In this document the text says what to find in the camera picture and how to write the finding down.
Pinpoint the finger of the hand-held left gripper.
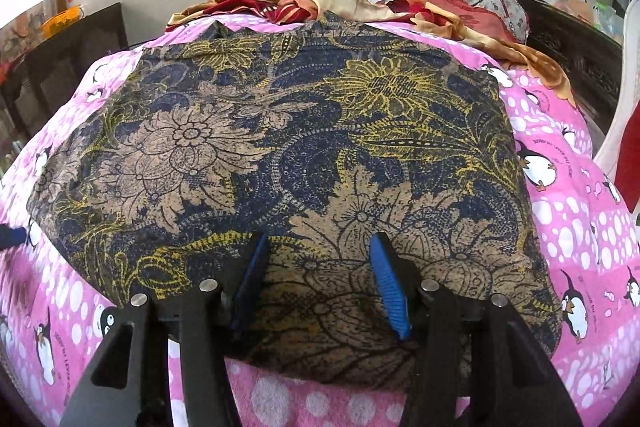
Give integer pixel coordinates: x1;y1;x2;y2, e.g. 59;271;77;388
0;223;28;253

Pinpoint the orange basket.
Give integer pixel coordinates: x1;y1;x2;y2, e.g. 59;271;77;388
40;6;83;38

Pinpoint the dark carved wooden cabinet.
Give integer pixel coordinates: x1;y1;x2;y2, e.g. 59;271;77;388
515;0;623;142

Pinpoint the pink penguin blanket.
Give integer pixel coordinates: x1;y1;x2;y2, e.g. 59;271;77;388
0;14;640;427

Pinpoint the gold and red satin cloth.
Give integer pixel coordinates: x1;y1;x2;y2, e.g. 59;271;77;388
165;0;576;105

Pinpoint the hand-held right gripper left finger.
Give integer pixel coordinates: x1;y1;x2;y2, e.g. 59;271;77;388
59;232;272;427

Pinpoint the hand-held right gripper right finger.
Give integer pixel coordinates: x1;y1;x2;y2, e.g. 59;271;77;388
369;232;583;427

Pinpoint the white plastic chair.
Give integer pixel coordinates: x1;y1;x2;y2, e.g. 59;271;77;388
592;0;640;208

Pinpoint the floral batik shirt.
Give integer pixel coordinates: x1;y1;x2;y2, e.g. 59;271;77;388
26;9;563;393

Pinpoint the dark wooden table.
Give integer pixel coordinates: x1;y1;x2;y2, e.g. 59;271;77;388
0;3;130;138

